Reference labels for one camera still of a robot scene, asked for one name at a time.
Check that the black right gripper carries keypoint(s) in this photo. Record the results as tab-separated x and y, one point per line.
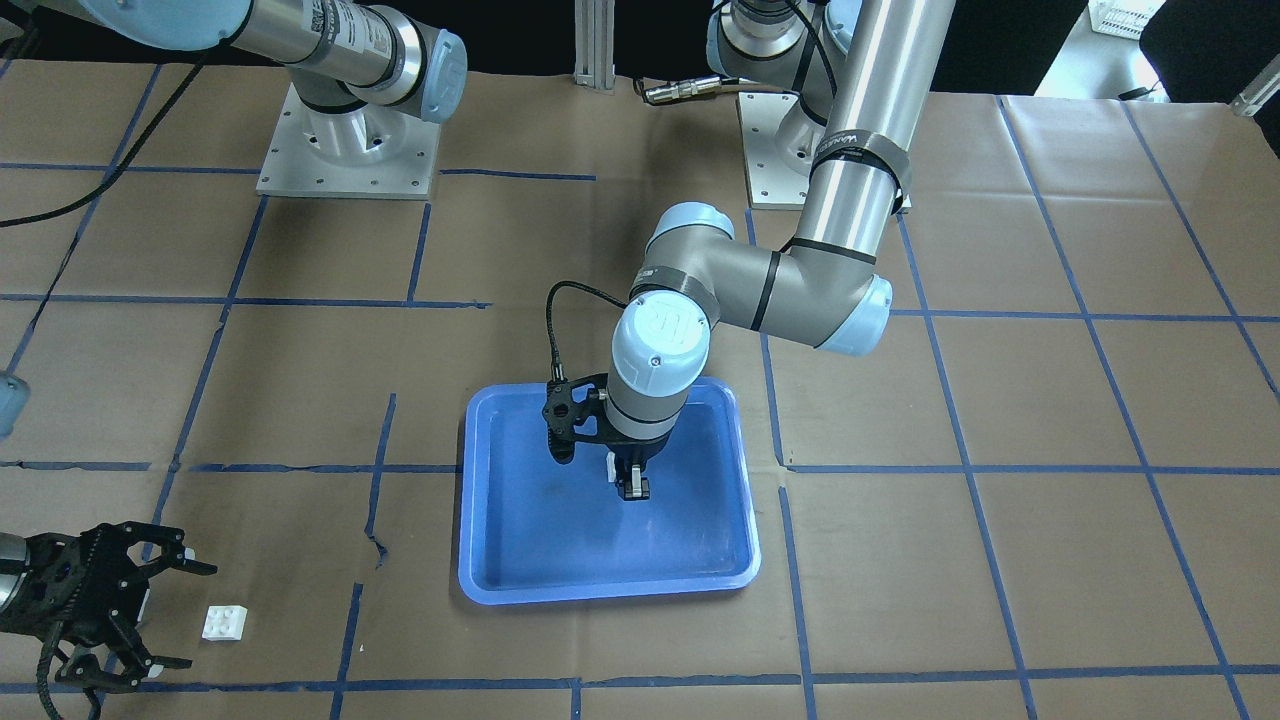
52	585

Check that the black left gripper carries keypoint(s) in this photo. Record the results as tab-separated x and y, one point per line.
634	455

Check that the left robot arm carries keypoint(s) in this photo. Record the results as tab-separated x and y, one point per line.
860	72

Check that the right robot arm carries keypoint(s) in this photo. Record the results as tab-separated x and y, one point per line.
370	90

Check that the white block near right arm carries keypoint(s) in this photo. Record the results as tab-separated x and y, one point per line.
224	623

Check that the blue plastic tray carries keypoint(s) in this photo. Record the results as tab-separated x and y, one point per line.
533	530

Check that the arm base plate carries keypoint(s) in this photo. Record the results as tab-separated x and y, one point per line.
367	153
781	143

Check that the silver cable connector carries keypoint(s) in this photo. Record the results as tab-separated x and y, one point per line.
669	93

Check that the aluminium frame post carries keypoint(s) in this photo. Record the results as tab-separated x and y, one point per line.
593	32

